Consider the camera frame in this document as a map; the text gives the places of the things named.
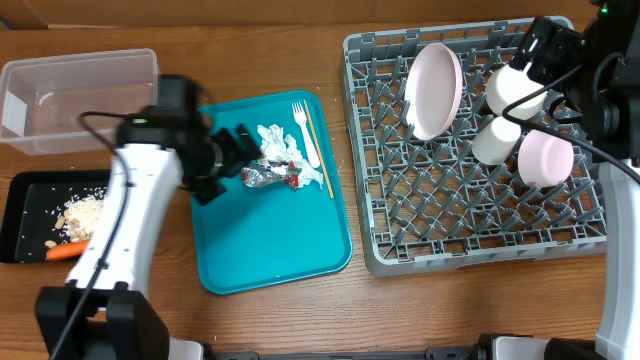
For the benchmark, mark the wooden chopstick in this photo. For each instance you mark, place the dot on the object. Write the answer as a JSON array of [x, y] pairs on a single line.
[[319, 150]]

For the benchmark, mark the teal serving tray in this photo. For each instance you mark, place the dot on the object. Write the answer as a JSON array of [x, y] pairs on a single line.
[[255, 237]]

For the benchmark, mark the rice and peanut shells pile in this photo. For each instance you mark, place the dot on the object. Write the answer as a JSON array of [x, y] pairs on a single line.
[[76, 218]]

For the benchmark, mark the orange carrot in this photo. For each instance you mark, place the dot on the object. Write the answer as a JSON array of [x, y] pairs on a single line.
[[66, 251]]

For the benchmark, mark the black plastic tray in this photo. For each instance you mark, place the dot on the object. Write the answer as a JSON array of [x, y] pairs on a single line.
[[36, 203]]

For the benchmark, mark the grey dishwasher rack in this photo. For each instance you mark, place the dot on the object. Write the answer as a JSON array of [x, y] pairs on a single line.
[[428, 206]]

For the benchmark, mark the white plastic fork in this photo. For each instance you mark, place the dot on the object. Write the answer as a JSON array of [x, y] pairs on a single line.
[[301, 119]]

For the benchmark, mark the white paper cup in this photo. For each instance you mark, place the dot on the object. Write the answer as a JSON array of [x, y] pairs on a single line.
[[495, 142]]

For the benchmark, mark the white tissue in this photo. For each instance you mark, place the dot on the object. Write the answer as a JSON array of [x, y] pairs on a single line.
[[277, 146]]

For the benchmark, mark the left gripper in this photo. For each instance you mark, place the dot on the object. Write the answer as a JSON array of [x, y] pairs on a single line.
[[198, 185]]

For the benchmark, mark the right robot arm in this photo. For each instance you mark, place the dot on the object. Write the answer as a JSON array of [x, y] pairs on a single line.
[[597, 71]]

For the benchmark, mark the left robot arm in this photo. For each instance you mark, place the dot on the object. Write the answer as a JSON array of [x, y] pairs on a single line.
[[102, 311]]

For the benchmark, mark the white round plate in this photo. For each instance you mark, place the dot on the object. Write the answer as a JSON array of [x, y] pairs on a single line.
[[433, 91]]

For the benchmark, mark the silver red snack wrapper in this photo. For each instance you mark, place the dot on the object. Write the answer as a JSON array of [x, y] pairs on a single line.
[[261, 174]]

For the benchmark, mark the white bowl with few peanuts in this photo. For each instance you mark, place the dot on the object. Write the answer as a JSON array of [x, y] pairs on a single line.
[[544, 160]]

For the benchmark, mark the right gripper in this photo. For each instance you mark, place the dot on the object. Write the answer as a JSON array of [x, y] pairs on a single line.
[[553, 39]]

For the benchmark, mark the clear plastic bin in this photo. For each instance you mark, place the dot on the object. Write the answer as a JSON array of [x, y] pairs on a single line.
[[41, 98]]

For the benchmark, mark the white bowl with rice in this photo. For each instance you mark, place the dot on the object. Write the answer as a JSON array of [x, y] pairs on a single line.
[[508, 85]]

